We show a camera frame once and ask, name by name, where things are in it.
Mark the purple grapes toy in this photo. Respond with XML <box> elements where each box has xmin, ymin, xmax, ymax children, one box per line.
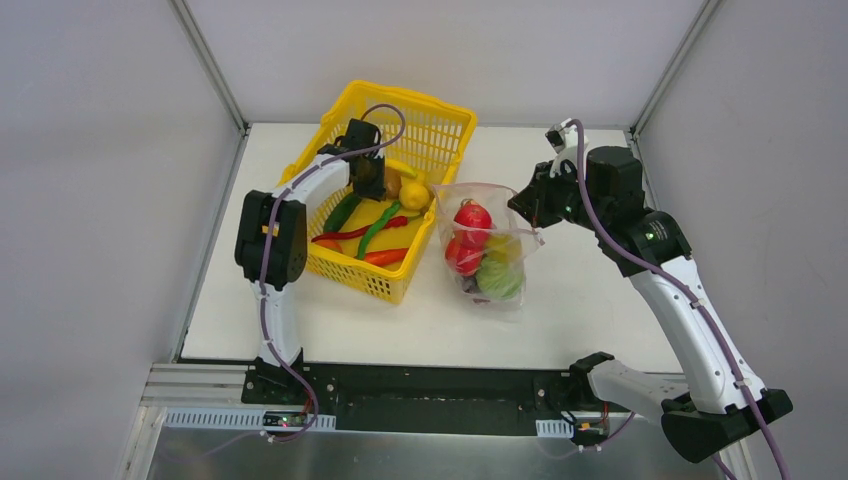
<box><xmin>460</xmin><ymin>276</ymin><xmax>480</xmax><ymax>295</ymax></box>

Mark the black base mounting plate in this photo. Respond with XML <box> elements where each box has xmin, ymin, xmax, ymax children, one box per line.
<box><xmin>241</xmin><ymin>359</ymin><xmax>607</xmax><ymax>436</ymax></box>

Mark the yellow-green pepper toy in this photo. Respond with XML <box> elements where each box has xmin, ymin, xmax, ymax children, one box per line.
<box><xmin>485</xmin><ymin>234</ymin><xmax>523</xmax><ymax>264</ymax></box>

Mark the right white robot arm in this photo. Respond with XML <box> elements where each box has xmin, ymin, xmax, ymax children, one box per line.
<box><xmin>509</xmin><ymin>146</ymin><xmax>793</xmax><ymax>463</ymax></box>

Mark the yellow plastic basket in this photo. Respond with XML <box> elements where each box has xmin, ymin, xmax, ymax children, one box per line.
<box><xmin>280</xmin><ymin>80</ymin><xmax>477</xmax><ymax>304</ymax></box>

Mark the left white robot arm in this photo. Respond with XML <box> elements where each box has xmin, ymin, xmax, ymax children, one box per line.
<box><xmin>234</xmin><ymin>119</ymin><xmax>386</xmax><ymax>405</ymax></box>

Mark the small orange toy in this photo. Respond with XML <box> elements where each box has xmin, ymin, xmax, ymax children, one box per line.
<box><xmin>312</xmin><ymin>238</ymin><xmax>344</xmax><ymax>253</ymax></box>

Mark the green cabbage toy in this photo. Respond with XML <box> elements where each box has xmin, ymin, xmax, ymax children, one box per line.
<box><xmin>475</xmin><ymin>257</ymin><xmax>525</xmax><ymax>301</ymax></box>

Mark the green bean toy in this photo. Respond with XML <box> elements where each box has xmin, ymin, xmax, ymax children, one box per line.
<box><xmin>356</xmin><ymin>200</ymin><xmax>402</xmax><ymax>260</ymax></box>

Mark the orange carrot toy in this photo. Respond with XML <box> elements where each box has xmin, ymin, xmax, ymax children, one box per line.
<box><xmin>364</xmin><ymin>248</ymin><xmax>408</xmax><ymax>267</ymax></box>

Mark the yellow banana toy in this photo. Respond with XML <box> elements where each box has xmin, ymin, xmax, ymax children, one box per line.
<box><xmin>385</xmin><ymin>158</ymin><xmax>418</xmax><ymax>179</ymax></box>

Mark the red chili pepper toy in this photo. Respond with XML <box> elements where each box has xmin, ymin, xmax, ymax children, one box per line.
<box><xmin>312</xmin><ymin>216</ymin><xmax>410</xmax><ymax>243</ymax></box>

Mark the green cucumber toy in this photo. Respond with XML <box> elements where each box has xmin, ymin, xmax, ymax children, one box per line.
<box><xmin>322</xmin><ymin>192</ymin><xmax>362</xmax><ymax>233</ymax></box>

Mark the red tomato toy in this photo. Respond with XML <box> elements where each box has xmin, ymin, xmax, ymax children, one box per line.
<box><xmin>444</xmin><ymin>237</ymin><xmax>484</xmax><ymax>277</ymax></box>

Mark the clear pink-dotted zip bag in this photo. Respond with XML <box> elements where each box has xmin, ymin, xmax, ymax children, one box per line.
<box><xmin>434</xmin><ymin>182</ymin><xmax>544</xmax><ymax>311</ymax></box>

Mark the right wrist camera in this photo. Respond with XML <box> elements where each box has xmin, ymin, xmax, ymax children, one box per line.
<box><xmin>545</xmin><ymin>118</ymin><xmax>584</xmax><ymax>178</ymax></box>

